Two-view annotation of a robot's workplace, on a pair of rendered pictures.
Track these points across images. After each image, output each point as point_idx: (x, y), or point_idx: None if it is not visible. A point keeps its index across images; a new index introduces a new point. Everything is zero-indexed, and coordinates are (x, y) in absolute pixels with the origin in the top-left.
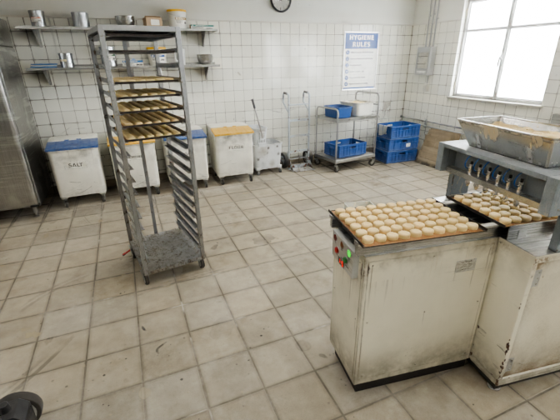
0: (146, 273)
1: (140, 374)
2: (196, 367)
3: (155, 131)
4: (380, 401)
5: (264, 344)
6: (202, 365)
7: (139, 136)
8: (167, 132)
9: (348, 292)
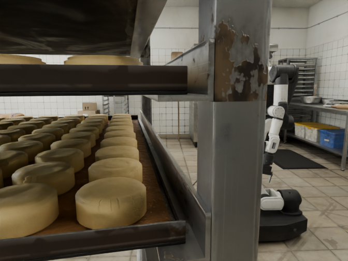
0: None
1: None
2: (132, 255)
3: (27, 122)
4: None
5: (74, 258)
6: (127, 255)
7: (100, 115)
8: (22, 117)
9: None
